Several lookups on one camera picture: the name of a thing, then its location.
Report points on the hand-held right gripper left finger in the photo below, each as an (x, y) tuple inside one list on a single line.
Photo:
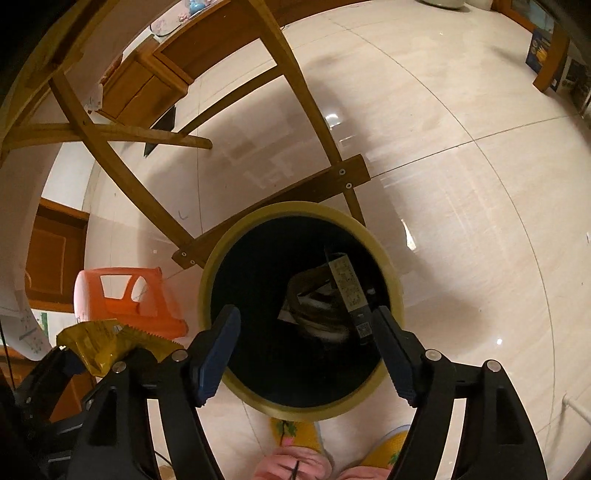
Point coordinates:
[(217, 355)]

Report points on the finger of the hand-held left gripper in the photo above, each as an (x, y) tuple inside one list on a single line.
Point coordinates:
[(51, 369)]

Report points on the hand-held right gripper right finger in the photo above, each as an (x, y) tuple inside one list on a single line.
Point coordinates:
[(392, 355)]

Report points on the yellow snack packet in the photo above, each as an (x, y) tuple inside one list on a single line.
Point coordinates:
[(101, 344)]

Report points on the yellow-rimmed trash bin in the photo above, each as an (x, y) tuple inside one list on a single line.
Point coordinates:
[(277, 277)]

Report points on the long printed box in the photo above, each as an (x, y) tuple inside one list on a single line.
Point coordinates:
[(348, 286)]

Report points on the person's yellow slipper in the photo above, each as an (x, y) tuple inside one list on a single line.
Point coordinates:
[(388, 447), (295, 431)]

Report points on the orange plastic stool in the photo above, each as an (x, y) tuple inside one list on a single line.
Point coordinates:
[(138, 304)]

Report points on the brown crumpled wrapper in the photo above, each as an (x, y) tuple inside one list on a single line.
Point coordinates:
[(309, 304)]

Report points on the wooden cabinet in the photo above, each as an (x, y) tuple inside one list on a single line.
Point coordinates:
[(55, 258)]

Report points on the person's pink trouser leg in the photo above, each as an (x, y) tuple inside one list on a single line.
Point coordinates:
[(295, 468), (367, 474)]

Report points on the white pipe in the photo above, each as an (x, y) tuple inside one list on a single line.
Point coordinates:
[(577, 408)]

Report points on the wooden desk with drawers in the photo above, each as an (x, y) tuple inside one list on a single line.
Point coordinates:
[(152, 78)]

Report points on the wooden furniture leg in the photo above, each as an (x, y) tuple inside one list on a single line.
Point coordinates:
[(551, 60)]

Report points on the blue printed box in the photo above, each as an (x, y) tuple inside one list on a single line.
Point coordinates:
[(539, 48)]

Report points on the wooden folding table frame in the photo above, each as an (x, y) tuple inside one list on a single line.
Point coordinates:
[(300, 92)]

